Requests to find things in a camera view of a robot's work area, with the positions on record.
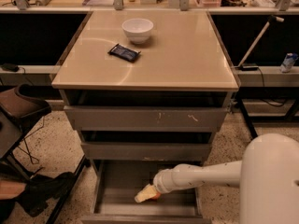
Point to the grey middle drawer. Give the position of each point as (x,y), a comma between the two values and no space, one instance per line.
(146,146)

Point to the white ceramic bowl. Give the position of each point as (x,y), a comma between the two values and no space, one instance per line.
(138,30)

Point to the white stick with black tip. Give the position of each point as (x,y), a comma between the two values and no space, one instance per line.
(271,19)

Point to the black power adapter left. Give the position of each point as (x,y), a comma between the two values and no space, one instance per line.
(10,67)

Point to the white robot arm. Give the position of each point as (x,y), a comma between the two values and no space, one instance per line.
(267,177)

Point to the black power adapter right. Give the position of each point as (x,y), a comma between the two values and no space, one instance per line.
(249,67)

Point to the grey bottom drawer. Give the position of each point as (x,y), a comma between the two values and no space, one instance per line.
(117,184)

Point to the dark blue snack packet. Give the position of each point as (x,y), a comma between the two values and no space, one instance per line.
(124,53)

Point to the black table leg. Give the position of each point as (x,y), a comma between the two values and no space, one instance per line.
(246,117)

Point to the grey top drawer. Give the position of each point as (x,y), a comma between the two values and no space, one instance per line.
(145,118)

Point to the orange fruit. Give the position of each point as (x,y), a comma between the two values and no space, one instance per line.
(156,196)

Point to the brown office chair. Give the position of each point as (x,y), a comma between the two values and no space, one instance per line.
(19,114)

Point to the grey drawer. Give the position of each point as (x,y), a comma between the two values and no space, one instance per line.
(146,146)
(117,184)
(145,118)

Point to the grey drawer cabinet with counter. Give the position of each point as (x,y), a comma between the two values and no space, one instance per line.
(181,65)

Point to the black shoe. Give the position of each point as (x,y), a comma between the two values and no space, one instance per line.
(34,198)

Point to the black power adapter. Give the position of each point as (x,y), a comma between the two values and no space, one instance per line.
(249,67)
(10,67)

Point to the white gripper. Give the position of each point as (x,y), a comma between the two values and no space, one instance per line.
(162,183)

